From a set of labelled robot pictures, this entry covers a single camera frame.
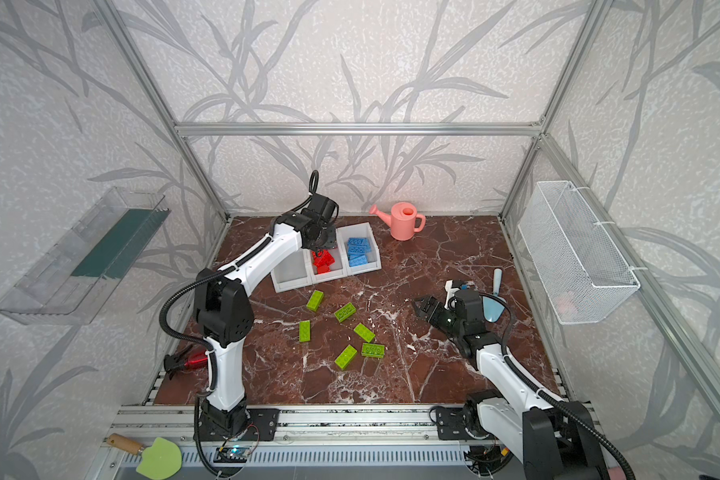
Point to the red cylinder tool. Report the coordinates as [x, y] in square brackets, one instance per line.
[184, 361]

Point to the light blue trowel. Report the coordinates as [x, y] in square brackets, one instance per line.
[493, 306]

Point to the blue brick bottom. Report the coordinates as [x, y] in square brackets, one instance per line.
[359, 260]

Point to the blue brick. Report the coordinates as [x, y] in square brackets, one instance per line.
[356, 252]
[359, 260]
[358, 243]

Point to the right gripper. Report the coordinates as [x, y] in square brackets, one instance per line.
[438, 315]

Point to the pink watering can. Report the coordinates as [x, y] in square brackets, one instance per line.
[404, 221]

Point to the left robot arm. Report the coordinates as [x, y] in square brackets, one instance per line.
[222, 306]

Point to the white wire basket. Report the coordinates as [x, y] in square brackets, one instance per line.
[583, 272]

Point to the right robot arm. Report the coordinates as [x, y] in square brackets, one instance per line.
[551, 437]

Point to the clear wall shelf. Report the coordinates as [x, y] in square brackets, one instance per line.
[72, 281]

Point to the left white bin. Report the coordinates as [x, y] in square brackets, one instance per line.
[292, 273]

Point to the right white bin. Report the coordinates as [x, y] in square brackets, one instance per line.
[360, 230]

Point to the white bin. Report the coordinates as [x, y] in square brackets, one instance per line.
[292, 273]
[360, 230]
[339, 269]

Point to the aluminium front rail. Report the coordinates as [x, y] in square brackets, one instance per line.
[298, 425]

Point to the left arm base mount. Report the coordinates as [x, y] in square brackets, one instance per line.
[256, 424]

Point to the middle white bin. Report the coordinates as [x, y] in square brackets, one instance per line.
[339, 269]

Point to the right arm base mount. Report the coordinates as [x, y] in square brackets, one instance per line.
[453, 423]

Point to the green toy shovel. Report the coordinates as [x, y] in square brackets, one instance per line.
[159, 461]

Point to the green brick bottom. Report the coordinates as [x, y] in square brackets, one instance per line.
[345, 358]

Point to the green brick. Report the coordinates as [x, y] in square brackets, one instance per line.
[315, 301]
[345, 358]
[364, 333]
[304, 332]
[370, 350]

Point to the green brick studs-down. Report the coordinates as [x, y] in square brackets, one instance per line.
[345, 312]

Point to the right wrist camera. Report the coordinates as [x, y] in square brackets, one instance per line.
[452, 286]

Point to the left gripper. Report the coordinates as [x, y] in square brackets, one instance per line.
[323, 238]

